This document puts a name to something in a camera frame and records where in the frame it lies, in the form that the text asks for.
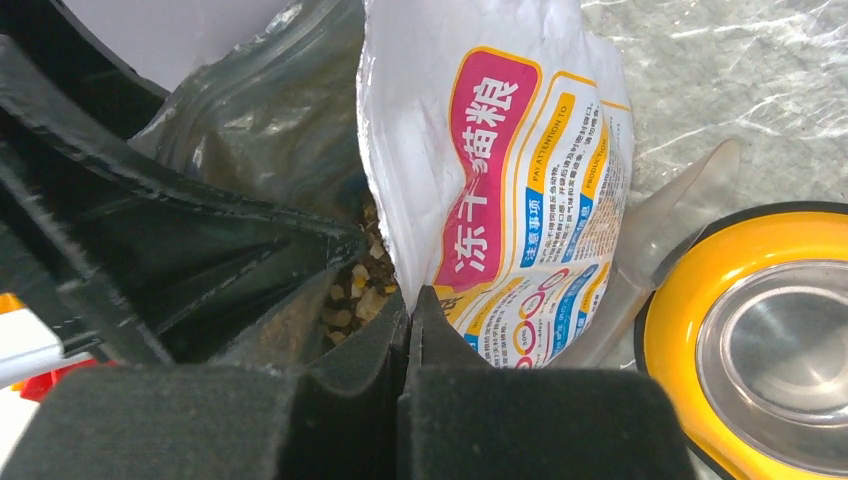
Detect pet food bag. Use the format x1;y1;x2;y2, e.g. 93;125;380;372
131;1;634;368

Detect clear plastic scoop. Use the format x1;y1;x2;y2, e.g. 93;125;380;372
549;139;742;369

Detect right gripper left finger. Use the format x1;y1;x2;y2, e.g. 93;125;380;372
1;294;409;479

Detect yellow double pet bowl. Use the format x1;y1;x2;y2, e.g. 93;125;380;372
634;201;847;479

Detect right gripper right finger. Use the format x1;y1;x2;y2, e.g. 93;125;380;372
397;287;696;479

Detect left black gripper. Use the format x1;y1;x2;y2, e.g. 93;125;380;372
1;1;364;364

